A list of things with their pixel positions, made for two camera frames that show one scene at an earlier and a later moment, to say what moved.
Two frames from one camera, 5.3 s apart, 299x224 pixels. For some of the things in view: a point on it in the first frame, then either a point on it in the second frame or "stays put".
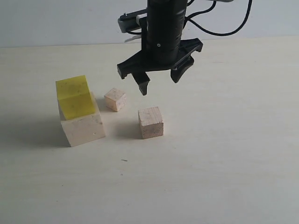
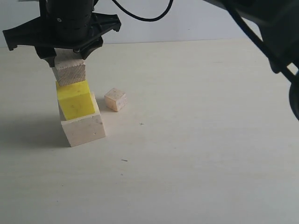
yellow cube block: (74, 95) stays put
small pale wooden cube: (115, 99) stays put
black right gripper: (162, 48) to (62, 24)
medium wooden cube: (151, 123) to (69, 67)
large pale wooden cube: (81, 129) stays put
